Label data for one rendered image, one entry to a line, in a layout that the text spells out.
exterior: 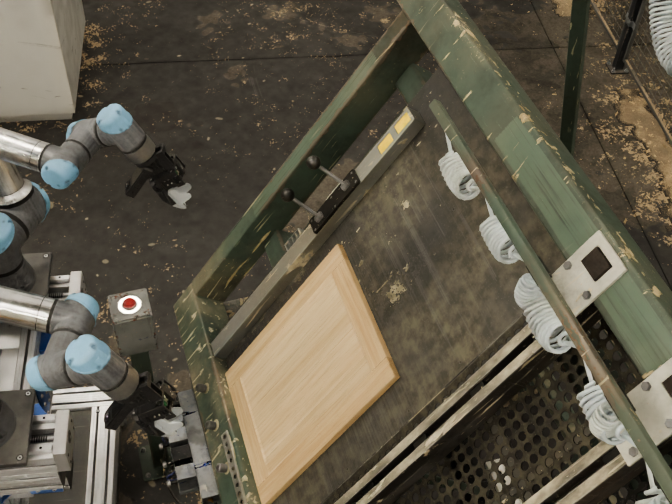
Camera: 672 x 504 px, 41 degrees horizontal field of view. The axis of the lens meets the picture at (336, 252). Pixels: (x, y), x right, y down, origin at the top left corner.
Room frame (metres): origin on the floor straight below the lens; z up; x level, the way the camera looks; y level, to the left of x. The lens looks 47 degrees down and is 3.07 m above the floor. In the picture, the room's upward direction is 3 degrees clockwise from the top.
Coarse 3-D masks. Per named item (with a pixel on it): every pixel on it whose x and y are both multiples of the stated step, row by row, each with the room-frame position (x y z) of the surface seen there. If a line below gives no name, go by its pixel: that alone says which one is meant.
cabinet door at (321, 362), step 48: (336, 288) 1.51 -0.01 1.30; (288, 336) 1.48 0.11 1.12; (336, 336) 1.39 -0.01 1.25; (240, 384) 1.44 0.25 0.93; (288, 384) 1.35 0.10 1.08; (336, 384) 1.28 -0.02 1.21; (384, 384) 1.20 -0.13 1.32; (288, 432) 1.24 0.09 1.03; (336, 432) 1.16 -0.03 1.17; (288, 480) 1.12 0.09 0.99
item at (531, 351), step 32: (576, 256) 1.14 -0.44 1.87; (608, 256) 1.10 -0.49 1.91; (576, 288) 1.08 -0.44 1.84; (512, 352) 1.07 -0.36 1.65; (544, 352) 1.05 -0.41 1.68; (480, 384) 1.05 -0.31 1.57; (512, 384) 1.04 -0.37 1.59; (448, 416) 1.04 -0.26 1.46; (480, 416) 1.02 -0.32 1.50; (416, 448) 0.99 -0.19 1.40; (448, 448) 1.00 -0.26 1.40; (384, 480) 0.97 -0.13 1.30; (416, 480) 0.98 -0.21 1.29
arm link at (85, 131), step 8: (80, 120) 1.75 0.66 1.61; (88, 120) 1.73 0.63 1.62; (72, 128) 1.72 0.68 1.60; (80, 128) 1.70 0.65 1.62; (88, 128) 1.70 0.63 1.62; (96, 128) 1.69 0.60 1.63; (72, 136) 1.67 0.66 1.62; (80, 136) 1.67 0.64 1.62; (88, 136) 1.68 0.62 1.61; (96, 136) 1.68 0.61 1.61; (88, 144) 1.66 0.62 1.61; (96, 144) 1.68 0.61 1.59; (104, 144) 1.68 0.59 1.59
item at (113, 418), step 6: (114, 402) 1.05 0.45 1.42; (132, 402) 1.02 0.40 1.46; (108, 408) 1.05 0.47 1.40; (114, 408) 1.03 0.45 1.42; (120, 408) 1.02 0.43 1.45; (126, 408) 1.02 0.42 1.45; (132, 408) 1.02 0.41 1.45; (108, 414) 1.03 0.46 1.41; (114, 414) 1.02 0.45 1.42; (120, 414) 1.01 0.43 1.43; (126, 414) 1.02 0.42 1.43; (108, 420) 1.02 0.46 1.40; (114, 420) 1.01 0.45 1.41; (120, 420) 1.01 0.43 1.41; (108, 426) 1.01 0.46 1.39; (114, 426) 1.01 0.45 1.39
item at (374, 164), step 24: (360, 168) 1.74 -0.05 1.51; (384, 168) 1.72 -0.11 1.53; (360, 192) 1.70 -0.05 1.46; (336, 216) 1.68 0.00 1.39; (312, 240) 1.66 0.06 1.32; (288, 264) 1.64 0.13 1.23; (264, 288) 1.63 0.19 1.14; (240, 312) 1.62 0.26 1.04; (264, 312) 1.61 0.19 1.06; (240, 336) 1.58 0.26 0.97
